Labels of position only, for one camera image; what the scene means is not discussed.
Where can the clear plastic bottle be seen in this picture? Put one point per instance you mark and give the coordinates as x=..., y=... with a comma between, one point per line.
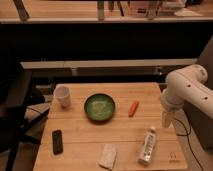
x=147, y=149

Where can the white paper cup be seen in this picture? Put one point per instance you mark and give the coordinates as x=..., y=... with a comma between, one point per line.
x=62, y=94

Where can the orange carrot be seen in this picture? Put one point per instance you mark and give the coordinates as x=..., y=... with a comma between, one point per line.
x=133, y=108

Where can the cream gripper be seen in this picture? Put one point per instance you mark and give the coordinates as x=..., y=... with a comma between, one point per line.
x=167, y=118

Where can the white folded cloth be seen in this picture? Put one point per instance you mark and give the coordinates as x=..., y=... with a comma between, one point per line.
x=108, y=157

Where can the green ceramic bowl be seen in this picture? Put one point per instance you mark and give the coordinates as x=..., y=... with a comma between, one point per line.
x=99, y=107

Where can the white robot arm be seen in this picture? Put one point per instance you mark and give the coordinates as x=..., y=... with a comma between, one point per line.
x=186, y=84

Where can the black chair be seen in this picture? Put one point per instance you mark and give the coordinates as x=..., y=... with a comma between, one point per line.
x=16, y=94

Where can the black remote control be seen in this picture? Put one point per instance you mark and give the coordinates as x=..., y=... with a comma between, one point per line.
x=57, y=142

